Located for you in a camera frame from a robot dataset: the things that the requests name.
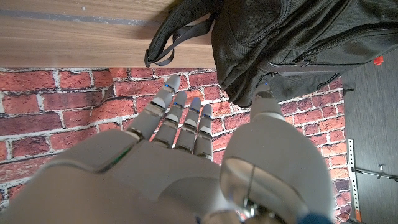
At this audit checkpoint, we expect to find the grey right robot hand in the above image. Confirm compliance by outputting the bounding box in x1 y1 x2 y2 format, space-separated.
0 73 336 224

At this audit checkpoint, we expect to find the black fabric backpack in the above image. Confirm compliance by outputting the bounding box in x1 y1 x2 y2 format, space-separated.
144 0 398 108

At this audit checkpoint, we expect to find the red brick print backdrop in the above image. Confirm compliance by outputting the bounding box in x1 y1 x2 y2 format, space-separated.
0 67 353 224

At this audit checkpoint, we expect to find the thin black metal rod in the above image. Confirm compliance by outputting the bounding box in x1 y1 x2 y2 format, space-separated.
353 164 398 182

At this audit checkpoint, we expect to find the white perforated metal rail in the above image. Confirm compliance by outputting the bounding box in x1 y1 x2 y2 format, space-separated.
347 138 362 222

